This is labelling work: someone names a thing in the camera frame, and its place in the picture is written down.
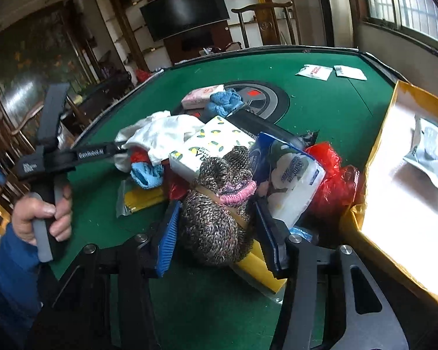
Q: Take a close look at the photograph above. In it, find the yellow cloth packet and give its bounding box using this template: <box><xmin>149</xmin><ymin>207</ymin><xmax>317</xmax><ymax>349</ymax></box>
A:
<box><xmin>116</xmin><ymin>180</ymin><xmax>166</xmax><ymax>219</ymax></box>
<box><xmin>230</xmin><ymin>241</ymin><xmax>287</xmax><ymax>296</ymax></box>

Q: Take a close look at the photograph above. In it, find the window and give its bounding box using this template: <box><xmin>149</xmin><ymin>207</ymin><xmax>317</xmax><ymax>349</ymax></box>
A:
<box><xmin>359</xmin><ymin>0</ymin><xmax>438</xmax><ymax>44</ymax></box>

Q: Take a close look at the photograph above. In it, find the pink tissue pack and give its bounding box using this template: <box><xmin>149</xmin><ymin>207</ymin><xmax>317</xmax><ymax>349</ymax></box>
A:
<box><xmin>181</xmin><ymin>85</ymin><xmax>226</xmax><ymax>110</ymax></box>

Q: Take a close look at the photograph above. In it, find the large landscape painting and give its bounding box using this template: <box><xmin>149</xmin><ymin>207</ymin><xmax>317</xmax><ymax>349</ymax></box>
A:
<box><xmin>0</xmin><ymin>7</ymin><xmax>95</xmax><ymax>128</ymax></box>

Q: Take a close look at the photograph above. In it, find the blue tissue pack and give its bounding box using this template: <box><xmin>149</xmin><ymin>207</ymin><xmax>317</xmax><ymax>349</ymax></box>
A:
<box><xmin>249</xmin><ymin>132</ymin><xmax>326</xmax><ymax>228</ymax></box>

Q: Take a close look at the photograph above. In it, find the yellow cardboard box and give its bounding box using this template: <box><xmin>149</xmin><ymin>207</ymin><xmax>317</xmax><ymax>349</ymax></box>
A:
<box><xmin>339</xmin><ymin>79</ymin><xmax>438</xmax><ymax>307</ymax></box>

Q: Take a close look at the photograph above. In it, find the silver foil packet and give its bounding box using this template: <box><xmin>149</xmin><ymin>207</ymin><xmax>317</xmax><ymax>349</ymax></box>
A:
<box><xmin>403</xmin><ymin>117</ymin><xmax>438</xmax><ymax>194</ymax></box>

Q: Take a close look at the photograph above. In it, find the plain white packet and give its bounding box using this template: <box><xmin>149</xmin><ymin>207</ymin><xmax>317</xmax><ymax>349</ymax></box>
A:
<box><xmin>334</xmin><ymin>65</ymin><xmax>367</xmax><ymax>81</ymax></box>

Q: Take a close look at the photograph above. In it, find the person's left forearm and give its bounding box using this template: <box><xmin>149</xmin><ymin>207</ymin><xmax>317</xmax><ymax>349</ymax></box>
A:
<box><xmin>0</xmin><ymin>222</ymin><xmax>59</xmax><ymax>350</ymax></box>

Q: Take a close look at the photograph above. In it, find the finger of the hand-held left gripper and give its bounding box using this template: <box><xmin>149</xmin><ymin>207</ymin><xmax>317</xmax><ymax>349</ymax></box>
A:
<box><xmin>71</xmin><ymin>140</ymin><xmax>128</xmax><ymax>167</ymax></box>

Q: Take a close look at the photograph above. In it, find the wooden wall cabinet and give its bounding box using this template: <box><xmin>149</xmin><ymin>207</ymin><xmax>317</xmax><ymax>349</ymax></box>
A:
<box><xmin>95</xmin><ymin>0</ymin><xmax>300</xmax><ymax>74</ymax></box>

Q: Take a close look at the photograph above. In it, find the white packet red print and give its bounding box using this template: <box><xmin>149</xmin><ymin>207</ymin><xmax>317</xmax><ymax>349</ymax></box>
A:
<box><xmin>296</xmin><ymin>64</ymin><xmax>334</xmax><ymax>81</ymax></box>

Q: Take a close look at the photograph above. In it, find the red cloth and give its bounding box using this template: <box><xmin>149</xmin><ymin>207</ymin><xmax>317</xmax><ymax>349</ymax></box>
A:
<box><xmin>129</xmin><ymin>148</ymin><xmax>150</xmax><ymax>165</ymax></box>

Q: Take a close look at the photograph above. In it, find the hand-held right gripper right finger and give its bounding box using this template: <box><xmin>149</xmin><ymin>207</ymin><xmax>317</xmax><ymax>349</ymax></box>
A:
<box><xmin>253</xmin><ymin>197</ymin><xmax>409</xmax><ymax>350</ymax></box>

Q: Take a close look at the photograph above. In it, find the white cloth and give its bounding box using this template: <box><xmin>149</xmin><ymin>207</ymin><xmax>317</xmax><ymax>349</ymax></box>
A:
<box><xmin>114</xmin><ymin>110</ymin><xmax>205</xmax><ymax>172</ymax></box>

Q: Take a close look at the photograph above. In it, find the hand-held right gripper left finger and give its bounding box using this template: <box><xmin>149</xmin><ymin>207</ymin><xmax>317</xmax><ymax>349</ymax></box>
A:
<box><xmin>25</xmin><ymin>200</ymin><xmax>185</xmax><ymax>350</ymax></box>

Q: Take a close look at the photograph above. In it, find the light blue sock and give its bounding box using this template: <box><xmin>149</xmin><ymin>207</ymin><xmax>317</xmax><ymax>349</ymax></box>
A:
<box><xmin>131</xmin><ymin>161</ymin><xmax>165</xmax><ymax>189</ymax></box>

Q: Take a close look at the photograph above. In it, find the round table centre console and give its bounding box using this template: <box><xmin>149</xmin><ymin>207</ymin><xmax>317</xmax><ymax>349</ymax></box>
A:
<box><xmin>171</xmin><ymin>81</ymin><xmax>291</xmax><ymax>125</ymax></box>

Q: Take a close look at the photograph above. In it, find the black flat packet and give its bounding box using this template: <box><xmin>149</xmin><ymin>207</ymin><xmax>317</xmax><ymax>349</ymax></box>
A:
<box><xmin>226</xmin><ymin>110</ymin><xmax>296</xmax><ymax>141</ymax></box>

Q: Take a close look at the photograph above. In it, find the blue knit cloth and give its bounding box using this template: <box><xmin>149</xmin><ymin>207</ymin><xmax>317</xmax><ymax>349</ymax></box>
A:
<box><xmin>204</xmin><ymin>90</ymin><xmax>243</xmax><ymax>116</ymax></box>

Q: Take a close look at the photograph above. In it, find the red plastic bag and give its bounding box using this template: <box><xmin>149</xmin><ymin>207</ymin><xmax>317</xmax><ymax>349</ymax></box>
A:
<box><xmin>305</xmin><ymin>142</ymin><xmax>362</xmax><ymax>223</ymax></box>

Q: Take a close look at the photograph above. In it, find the wooden yoke-back chair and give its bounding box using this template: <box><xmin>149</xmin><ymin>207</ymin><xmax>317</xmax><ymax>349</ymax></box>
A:
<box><xmin>231</xmin><ymin>2</ymin><xmax>302</xmax><ymax>49</ymax></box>

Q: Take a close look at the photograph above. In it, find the person's left hand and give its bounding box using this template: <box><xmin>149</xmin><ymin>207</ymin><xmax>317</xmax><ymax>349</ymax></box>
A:
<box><xmin>12</xmin><ymin>186</ymin><xmax>73</xmax><ymax>246</ymax></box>

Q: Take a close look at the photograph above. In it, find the lemon print tissue pack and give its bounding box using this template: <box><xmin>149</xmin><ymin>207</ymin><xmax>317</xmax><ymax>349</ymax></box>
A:
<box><xmin>169</xmin><ymin>115</ymin><xmax>256</xmax><ymax>179</ymax></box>

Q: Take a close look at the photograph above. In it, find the speckled knit hat pink trim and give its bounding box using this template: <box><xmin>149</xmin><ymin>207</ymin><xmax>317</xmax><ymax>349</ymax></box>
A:
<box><xmin>179</xmin><ymin>146</ymin><xmax>258</xmax><ymax>267</ymax></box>

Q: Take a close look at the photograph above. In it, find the black television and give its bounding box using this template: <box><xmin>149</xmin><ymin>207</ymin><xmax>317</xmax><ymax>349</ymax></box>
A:
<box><xmin>140</xmin><ymin>0</ymin><xmax>230</xmax><ymax>41</ymax></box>

